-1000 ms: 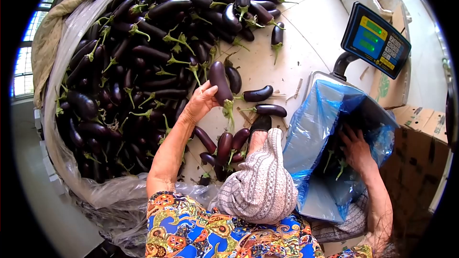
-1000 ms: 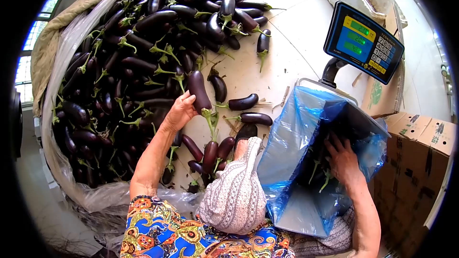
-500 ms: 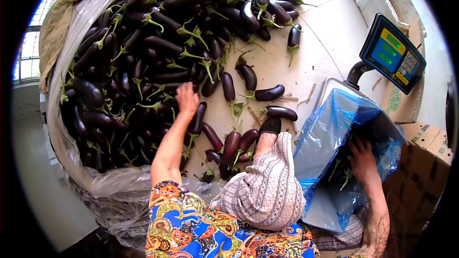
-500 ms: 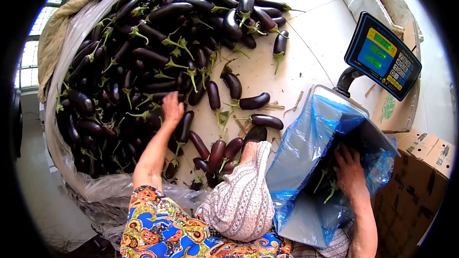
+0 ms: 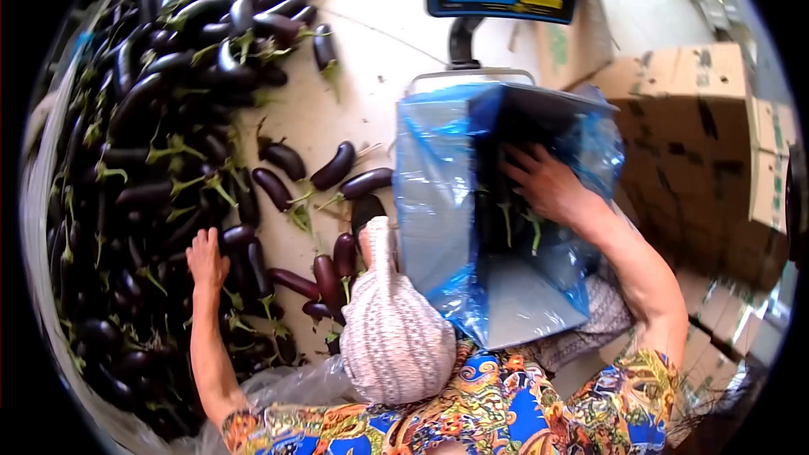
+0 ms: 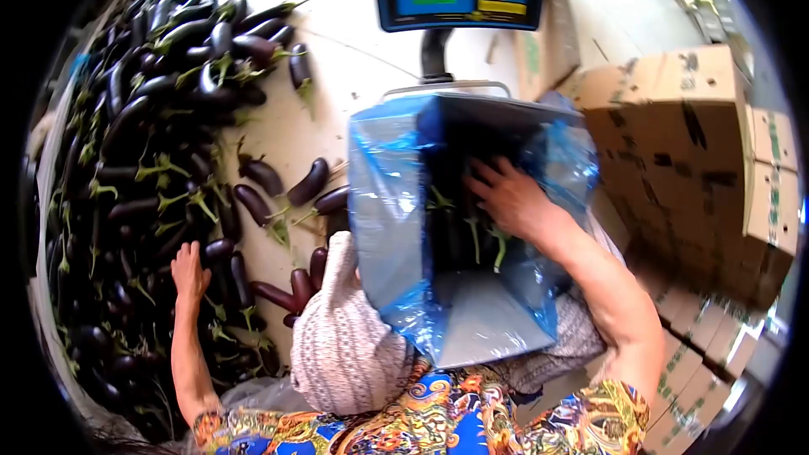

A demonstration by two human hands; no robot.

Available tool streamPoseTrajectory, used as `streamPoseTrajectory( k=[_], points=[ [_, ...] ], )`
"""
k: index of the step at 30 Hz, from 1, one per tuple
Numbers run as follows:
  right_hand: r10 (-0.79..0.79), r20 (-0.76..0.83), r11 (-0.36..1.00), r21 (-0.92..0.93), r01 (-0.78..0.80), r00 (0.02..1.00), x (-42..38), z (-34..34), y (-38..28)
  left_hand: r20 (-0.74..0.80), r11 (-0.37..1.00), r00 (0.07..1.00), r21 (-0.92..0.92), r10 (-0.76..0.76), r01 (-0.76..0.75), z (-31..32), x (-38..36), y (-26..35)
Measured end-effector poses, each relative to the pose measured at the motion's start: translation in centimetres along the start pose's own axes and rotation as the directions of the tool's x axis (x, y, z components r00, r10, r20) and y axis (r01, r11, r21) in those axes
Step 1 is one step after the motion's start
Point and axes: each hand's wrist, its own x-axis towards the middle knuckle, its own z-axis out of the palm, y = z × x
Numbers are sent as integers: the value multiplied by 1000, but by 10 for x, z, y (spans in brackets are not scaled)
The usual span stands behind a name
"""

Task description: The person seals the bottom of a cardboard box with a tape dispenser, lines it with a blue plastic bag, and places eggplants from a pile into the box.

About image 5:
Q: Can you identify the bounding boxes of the person's left hand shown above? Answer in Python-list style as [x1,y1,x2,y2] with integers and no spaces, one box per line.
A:
[186,227,231,294]

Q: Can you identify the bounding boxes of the person's right hand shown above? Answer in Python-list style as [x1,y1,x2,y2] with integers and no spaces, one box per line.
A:
[502,142,609,228]

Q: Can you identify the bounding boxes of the person's right little finger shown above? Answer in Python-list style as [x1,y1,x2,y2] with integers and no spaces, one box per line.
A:
[504,143,546,163]

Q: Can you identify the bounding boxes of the person's left fingers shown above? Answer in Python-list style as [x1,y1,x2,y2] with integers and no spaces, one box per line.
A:
[186,227,220,259]

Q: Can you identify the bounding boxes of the dark purple eggplant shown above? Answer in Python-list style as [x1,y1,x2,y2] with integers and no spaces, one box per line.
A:
[301,300,336,323]
[475,186,514,255]
[333,233,359,304]
[255,133,308,183]
[313,254,346,324]
[515,209,547,257]
[309,141,358,192]
[312,23,343,99]
[316,167,394,211]
[268,267,322,302]
[252,167,314,232]

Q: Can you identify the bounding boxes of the blue plastic bag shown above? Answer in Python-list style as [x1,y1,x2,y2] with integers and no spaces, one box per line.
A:
[392,81,627,351]

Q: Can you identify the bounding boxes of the pile of eggplants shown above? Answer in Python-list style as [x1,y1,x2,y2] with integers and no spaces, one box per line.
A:
[44,0,345,442]

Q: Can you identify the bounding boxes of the grey carton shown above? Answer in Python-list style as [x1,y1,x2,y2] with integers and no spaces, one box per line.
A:
[397,82,621,350]

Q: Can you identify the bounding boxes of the cardboard box with green print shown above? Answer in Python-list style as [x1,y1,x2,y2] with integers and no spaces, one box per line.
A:
[536,0,615,92]

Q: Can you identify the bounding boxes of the large brown cardboard box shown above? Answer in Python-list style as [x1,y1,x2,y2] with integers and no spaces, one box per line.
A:
[588,43,798,294]

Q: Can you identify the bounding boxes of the person's body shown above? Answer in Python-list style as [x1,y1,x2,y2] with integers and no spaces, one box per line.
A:
[221,340,682,455]

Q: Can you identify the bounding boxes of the stack of flat cartons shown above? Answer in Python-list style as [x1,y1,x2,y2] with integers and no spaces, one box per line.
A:
[597,268,788,450]

